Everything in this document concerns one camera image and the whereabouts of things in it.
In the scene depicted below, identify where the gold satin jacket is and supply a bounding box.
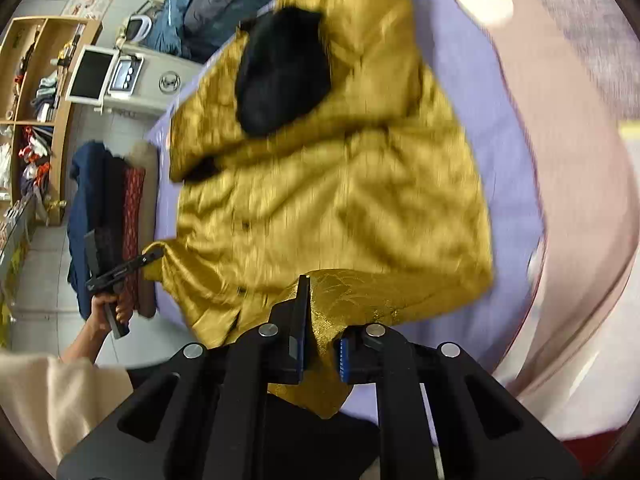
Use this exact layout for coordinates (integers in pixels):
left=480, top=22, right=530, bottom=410
left=144, top=0, right=494, bottom=418

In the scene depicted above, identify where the purple floral bed sheet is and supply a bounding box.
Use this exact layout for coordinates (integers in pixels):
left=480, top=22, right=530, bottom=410
left=145, top=0, right=544, bottom=419

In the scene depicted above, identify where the dark blue hanging garment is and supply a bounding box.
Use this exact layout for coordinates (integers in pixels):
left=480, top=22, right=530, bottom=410
left=67, top=141, right=127, bottom=320

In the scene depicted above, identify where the person's left hand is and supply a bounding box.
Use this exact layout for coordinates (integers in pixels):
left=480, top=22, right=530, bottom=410
left=89, top=292, right=134, bottom=337

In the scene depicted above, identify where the pink grey white quilt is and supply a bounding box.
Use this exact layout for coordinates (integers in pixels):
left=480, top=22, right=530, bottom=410
left=399, top=0, right=640, bottom=443

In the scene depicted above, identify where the red patterned cloth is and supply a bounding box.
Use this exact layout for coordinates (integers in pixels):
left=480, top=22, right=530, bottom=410
left=122, top=167, right=145, bottom=310

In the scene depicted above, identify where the cream sleeved left forearm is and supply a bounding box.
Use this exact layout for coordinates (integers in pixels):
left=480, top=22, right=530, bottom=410
left=1, top=321, right=132, bottom=474

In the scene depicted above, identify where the white tablet screen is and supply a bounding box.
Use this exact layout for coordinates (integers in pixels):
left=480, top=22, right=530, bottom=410
left=65, top=46, right=119, bottom=107

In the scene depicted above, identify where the white bedside machine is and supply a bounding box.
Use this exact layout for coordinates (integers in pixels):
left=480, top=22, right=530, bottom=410
left=103, top=42, right=203, bottom=117

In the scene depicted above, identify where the blue grey clothes pile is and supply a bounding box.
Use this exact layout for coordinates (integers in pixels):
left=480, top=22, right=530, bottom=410
left=142, top=0, right=272, bottom=64

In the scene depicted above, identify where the wooden shelf unit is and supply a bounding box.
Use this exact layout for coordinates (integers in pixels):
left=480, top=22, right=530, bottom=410
left=1, top=15, right=102, bottom=226

